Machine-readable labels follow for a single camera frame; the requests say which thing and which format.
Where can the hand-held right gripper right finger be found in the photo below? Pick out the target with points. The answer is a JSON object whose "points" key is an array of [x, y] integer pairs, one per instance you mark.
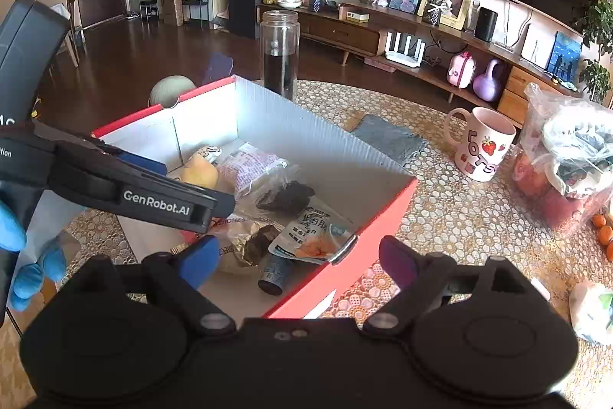
{"points": [[397, 260]]}

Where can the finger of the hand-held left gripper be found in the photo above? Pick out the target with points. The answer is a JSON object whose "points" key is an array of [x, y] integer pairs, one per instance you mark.
{"points": [[143, 163], [158, 200]]}

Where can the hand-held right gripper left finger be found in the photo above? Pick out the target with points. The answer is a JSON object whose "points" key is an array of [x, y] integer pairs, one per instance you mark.
{"points": [[201, 258]]}

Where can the red cardboard box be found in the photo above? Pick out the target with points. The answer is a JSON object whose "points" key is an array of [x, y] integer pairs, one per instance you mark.
{"points": [[373, 217]]}

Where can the small brown bottle blue label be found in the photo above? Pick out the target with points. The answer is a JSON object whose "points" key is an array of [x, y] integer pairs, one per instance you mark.
{"points": [[275, 275]]}

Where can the white sausage snack packet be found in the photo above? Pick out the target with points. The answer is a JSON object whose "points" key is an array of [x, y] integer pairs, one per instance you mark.
{"points": [[311, 231]]}

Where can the purple print plastic packet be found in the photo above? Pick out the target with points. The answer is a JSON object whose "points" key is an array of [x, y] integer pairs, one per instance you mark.
{"points": [[249, 169]]}

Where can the clear bag of black bits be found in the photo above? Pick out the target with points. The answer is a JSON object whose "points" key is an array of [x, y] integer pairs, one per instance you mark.
{"points": [[287, 196]]}

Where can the floral tablecloth desktop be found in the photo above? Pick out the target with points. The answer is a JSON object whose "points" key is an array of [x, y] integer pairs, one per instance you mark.
{"points": [[455, 222]]}

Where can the person's left hand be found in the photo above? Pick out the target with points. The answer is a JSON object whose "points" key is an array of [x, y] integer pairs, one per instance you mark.
{"points": [[43, 263]]}

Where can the wooden chair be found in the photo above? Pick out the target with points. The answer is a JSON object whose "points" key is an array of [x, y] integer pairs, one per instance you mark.
{"points": [[72, 40]]}

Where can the brown foil snack packet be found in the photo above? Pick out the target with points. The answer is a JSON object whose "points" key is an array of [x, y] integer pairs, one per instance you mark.
{"points": [[249, 246]]}

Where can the green melon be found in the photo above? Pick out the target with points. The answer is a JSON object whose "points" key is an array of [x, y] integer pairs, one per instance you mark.
{"points": [[167, 90]]}

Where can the blue translucent chair back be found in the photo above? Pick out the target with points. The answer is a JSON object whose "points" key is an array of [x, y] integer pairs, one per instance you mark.
{"points": [[218, 69]]}

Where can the grey cloth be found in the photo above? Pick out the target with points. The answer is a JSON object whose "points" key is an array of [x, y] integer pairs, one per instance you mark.
{"points": [[388, 138]]}

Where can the black stool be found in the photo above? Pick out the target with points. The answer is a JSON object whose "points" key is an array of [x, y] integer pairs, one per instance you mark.
{"points": [[148, 9]]}

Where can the pink strawberry mug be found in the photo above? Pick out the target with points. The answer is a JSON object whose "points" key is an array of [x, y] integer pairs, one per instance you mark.
{"points": [[483, 145]]}

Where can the brown cardboard box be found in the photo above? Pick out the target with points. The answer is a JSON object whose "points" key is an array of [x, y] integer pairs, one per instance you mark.
{"points": [[171, 6]]}

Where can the tall glass bottle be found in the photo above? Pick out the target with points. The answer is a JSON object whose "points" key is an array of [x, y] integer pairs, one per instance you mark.
{"points": [[280, 69]]}

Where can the large clear plastic bag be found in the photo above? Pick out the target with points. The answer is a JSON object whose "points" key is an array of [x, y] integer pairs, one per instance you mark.
{"points": [[565, 160]]}

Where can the purple kettlebell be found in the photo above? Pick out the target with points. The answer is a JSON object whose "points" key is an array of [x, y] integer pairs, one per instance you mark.
{"points": [[488, 83]]}

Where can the small pink bag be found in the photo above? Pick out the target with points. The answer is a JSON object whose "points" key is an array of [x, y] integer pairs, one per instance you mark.
{"points": [[462, 71]]}

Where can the wooden drawer cabinet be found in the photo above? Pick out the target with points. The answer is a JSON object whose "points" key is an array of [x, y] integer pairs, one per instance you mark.
{"points": [[515, 97]]}

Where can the wet wipes packet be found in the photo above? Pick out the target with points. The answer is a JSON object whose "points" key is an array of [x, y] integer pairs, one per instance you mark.
{"points": [[594, 313]]}

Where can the pile of oranges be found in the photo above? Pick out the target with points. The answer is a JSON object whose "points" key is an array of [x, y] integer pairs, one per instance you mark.
{"points": [[604, 236]]}

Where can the white router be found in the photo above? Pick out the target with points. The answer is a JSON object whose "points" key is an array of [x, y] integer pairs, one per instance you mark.
{"points": [[404, 49]]}

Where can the white bowl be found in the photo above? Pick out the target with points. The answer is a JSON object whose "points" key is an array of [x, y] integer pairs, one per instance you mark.
{"points": [[289, 2]]}

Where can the wooden television console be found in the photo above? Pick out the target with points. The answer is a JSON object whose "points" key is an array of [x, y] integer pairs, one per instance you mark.
{"points": [[345, 30]]}

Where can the tan box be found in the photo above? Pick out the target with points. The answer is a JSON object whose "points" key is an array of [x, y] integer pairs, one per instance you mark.
{"points": [[354, 13]]}

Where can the black speaker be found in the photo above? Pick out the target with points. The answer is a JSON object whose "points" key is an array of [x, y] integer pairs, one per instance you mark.
{"points": [[486, 24]]}

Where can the blue painting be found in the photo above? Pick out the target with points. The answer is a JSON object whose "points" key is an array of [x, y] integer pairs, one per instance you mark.
{"points": [[565, 54]]}

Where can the tall leafy potted plant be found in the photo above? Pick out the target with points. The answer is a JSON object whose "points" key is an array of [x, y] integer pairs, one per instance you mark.
{"points": [[596, 21]]}

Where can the white photo frame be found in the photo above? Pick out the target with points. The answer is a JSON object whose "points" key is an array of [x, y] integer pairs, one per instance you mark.
{"points": [[457, 11]]}

